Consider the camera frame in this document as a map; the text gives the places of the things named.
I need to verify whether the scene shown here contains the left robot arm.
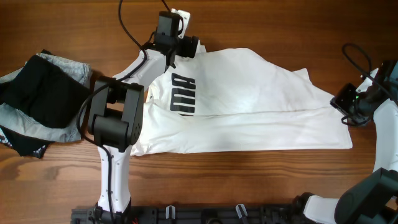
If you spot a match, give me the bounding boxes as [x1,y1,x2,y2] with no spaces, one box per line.
[88,36,200,223]

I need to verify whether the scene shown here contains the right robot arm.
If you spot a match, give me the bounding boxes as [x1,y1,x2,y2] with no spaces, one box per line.
[290,83,397,223]

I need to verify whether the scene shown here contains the white t-shirt with black print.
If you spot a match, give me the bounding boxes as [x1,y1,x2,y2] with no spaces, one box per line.
[131,48,353,156]

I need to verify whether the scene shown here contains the black folded garment on top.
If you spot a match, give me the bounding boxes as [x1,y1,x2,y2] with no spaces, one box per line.
[1,55,90,128]

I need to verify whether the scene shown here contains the light blue denim garment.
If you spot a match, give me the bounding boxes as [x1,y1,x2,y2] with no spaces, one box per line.
[1,53,93,142]

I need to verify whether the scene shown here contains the black patterned garment at bottom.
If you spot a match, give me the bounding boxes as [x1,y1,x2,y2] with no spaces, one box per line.
[0,49,96,159]

